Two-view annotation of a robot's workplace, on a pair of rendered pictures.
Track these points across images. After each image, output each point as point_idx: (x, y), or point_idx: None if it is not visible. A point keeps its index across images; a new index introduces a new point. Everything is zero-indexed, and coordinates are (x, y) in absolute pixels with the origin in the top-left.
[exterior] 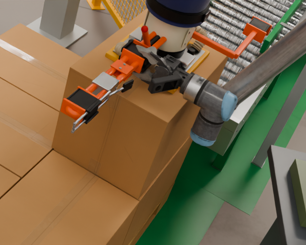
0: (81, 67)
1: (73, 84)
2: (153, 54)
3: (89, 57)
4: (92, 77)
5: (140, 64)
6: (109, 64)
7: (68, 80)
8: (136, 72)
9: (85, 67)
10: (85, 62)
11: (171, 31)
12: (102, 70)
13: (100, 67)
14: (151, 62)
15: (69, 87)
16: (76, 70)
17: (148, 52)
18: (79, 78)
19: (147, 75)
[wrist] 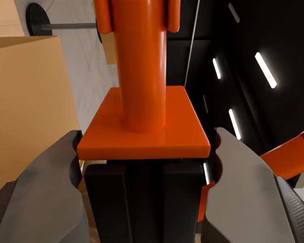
0: (56, 60)
1: (3, 38)
2: (302, 202)
3: (70, 104)
4: (30, 53)
5: (158, 135)
6: (54, 140)
7: (18, 36)
8: (71, 146)
9: (55, 70)
10: (62, 81)
11: None
12: (42, 106)
13: (50, 110)
14: (220, 213)
15: None
16: (50, 37)
17: (272, 171)
18: (23, 38)
19: (63, 216)
